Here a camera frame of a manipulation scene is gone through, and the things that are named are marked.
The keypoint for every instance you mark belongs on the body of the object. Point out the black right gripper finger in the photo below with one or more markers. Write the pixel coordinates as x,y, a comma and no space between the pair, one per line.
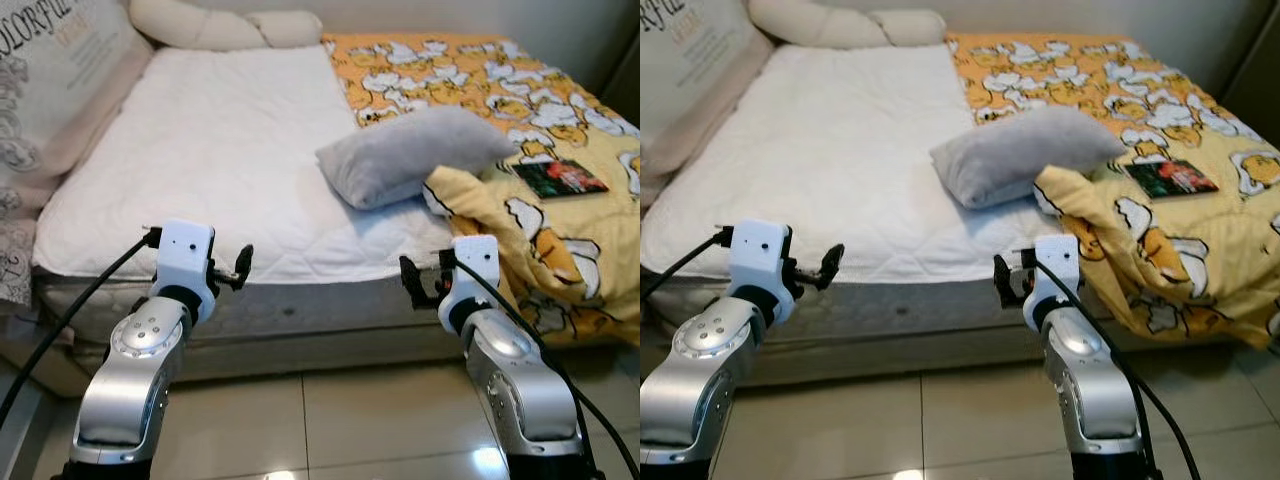
413,282
1006,282

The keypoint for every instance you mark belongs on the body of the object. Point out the grey pillow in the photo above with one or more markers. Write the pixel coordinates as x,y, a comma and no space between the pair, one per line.
410,155
1020,155

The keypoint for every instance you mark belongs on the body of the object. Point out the dark red-green cover book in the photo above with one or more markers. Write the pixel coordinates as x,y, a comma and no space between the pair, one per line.
560,178
1170,178

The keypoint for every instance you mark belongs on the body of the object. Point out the yellow cartoon egg blanket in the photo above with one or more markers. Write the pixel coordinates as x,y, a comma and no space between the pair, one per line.
1180,100
560,100

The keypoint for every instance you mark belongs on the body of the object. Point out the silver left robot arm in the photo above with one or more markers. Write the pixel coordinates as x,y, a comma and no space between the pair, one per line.
700,390
130,390

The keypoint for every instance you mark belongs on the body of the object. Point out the quilted beige mattress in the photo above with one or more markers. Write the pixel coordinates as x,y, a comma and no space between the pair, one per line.
300,310
900,315

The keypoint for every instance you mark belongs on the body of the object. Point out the beige bed base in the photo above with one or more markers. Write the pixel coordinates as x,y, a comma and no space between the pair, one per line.
330,358
900,362

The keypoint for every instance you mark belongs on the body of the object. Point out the beige long bolster pillow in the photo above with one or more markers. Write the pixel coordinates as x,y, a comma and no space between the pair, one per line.
810,25
190,25

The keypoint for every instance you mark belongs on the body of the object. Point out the dark brown cabinet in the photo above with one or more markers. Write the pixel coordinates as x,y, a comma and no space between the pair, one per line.
1255,100
622,85

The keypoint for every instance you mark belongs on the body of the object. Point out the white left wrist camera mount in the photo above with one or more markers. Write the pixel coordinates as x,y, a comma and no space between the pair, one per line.
185,255
762,258

